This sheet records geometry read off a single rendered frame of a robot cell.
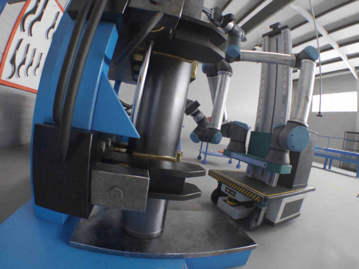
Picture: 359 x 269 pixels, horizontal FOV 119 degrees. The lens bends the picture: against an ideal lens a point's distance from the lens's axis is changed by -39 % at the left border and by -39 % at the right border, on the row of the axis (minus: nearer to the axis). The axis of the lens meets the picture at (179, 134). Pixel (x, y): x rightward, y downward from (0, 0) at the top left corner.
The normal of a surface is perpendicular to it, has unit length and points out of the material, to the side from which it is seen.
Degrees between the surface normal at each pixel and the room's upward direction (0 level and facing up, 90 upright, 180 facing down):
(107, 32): 90
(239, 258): 90
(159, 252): 0
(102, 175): 90
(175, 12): 90
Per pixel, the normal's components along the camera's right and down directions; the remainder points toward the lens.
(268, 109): -0.91, -0.15
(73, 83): 0.65, 0.22
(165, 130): 0.43, 0.11
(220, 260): 0.22, 0.07
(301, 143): -0.15, 0.10
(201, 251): 0.18, -0.98
